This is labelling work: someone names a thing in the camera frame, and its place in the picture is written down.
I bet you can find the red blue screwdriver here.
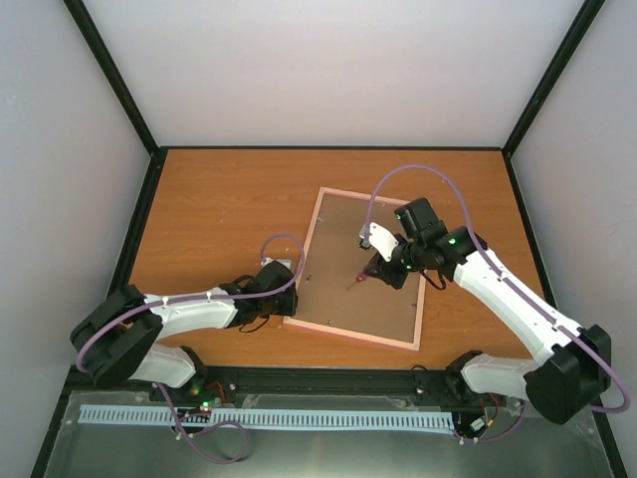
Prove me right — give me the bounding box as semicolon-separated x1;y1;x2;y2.
346;272;367;291

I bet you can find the pink wooden photo frame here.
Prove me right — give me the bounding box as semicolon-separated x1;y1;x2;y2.
284;187;426;351

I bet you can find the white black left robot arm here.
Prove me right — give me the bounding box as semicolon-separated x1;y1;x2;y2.
70;258;298;401

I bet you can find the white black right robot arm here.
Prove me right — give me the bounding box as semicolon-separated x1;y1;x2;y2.
359;198;611;424

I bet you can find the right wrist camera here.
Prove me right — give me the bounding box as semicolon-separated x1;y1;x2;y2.
358;222;399;262

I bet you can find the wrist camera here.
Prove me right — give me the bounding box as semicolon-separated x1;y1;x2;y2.
358;222;399;262
261;257;293;273

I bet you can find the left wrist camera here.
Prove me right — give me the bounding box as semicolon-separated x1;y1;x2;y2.
261;257;293;273

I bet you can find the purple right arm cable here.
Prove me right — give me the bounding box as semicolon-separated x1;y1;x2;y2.
365;163;632;444

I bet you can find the light blue cable duct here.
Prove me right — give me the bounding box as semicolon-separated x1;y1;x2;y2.
77;404;454;434

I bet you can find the black enclosure frame post right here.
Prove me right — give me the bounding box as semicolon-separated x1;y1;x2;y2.
503;0;606;150

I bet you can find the black enclosure frame post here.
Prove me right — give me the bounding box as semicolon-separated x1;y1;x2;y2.
63;0;161;155
503;0;606;150

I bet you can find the black enclosure frame post left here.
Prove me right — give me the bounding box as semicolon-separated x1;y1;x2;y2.
63;0;161;155

